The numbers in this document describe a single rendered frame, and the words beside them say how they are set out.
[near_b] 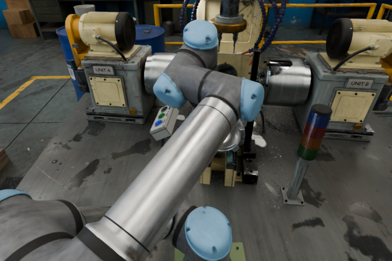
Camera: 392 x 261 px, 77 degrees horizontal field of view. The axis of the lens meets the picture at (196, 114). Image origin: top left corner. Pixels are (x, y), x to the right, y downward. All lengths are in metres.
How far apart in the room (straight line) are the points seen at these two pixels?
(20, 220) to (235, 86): 0.36
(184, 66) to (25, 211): 0.35
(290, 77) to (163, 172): 1.00
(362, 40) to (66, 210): 1.25
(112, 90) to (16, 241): 1.06
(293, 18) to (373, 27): 5.66
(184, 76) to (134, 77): 0.81
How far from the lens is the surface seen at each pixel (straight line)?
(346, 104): 1.36
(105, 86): 1.36
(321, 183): 1.20
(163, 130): 0.92
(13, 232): 0.38
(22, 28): 6.76
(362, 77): 1.32
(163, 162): 0.35
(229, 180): 1.05
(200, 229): 0.66
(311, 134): 0.86
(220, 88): 0.44
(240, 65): 1.42
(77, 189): 1.17
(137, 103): 1.36
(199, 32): 0.54
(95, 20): 1.36
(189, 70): 0.49
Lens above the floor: 1.62
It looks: 34 degrees down
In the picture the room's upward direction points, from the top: straight up
